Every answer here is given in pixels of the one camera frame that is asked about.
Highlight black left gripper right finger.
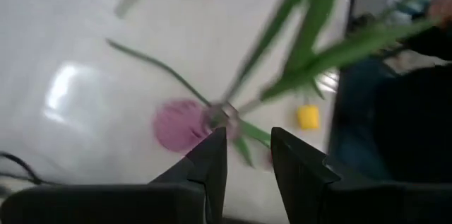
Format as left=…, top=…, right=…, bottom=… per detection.
left=270, top=126, right=452, bottom=224

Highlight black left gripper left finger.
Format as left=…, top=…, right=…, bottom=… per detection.
left=0, top=126, right=227, bottom=224

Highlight purple vase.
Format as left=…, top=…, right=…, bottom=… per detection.
left=153, top=98, right=243, bottom=154

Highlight small yellow block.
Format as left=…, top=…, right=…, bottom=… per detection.
left=295, top=105, right=321, bottom=131

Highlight person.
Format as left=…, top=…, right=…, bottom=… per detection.
left=328, top=22, right=452, bottom=184

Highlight thin green flower stem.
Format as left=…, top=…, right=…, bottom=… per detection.
left=105, top=37, right=213, bottom=107

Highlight green leafy flower stem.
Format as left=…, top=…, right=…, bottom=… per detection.
left=221, top=0, right=441, bottom=168

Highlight person's hand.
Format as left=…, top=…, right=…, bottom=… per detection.
left=426, top=0, right=452, bottom=29

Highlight black cable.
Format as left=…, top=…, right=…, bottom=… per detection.
left=0, top=151, right=63, bottom=187

